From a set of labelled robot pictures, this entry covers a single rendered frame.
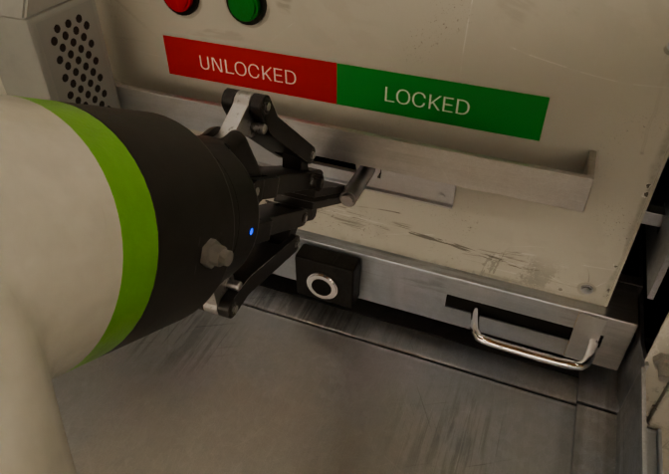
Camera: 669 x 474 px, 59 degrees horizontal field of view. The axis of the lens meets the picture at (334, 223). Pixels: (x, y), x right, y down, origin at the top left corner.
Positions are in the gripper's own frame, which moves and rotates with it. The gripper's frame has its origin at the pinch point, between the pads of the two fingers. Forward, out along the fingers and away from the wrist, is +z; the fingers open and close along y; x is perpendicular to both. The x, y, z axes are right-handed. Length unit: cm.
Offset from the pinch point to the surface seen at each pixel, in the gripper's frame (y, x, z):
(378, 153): -3.8, 4.2, 1.6
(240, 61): -9.0, -9.4, 3.2
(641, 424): 11.4, 26.6, 3.2
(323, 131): -4.6, -0.4, 1.1
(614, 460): 16.4, 26.5, 7.3
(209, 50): -9.4, -12.3, 3.0
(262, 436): 20.9, -0.6, 0.4
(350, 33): -12.2, 0.3, 1.4
